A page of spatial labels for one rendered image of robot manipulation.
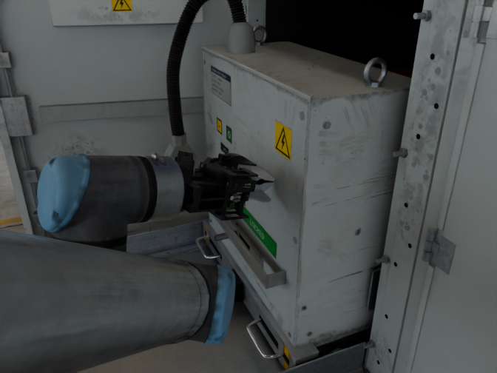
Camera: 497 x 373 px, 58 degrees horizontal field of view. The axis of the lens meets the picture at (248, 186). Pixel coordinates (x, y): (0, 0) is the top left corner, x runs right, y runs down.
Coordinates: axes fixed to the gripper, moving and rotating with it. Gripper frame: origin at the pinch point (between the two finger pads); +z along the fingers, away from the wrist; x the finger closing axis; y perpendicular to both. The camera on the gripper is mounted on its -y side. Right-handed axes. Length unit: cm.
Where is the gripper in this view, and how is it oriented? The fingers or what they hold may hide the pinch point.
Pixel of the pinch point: (265, 179)
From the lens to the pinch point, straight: 78.0
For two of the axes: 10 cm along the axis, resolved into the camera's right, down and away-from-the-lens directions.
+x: 2.0, -9.4, -2.8
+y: 6.2, 3.5, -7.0
